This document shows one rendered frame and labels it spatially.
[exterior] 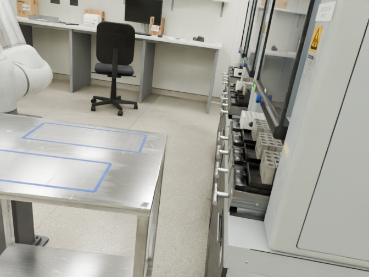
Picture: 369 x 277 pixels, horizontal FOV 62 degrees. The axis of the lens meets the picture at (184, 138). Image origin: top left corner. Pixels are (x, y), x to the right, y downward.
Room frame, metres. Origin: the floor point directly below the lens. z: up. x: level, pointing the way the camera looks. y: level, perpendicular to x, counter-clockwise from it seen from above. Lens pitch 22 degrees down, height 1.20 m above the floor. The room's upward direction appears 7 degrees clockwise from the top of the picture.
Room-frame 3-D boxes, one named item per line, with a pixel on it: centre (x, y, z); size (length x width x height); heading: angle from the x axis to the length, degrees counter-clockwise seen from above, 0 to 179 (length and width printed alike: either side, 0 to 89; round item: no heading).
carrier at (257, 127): (1.06, -0.26, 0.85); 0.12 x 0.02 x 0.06; 176
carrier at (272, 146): (0.90, -0.27, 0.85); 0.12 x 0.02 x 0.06; 175
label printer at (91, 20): (4.54, 1.50, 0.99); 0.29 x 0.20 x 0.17; 3
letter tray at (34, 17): (4.44, 2.13, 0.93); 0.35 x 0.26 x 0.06; 179
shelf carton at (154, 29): (4.64, 0.60, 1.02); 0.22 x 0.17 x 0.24; 175
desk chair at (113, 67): (3.77, 0.94, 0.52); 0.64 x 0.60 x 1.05; 15
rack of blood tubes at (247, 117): (1.20, -0.37, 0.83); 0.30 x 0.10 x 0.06; 85
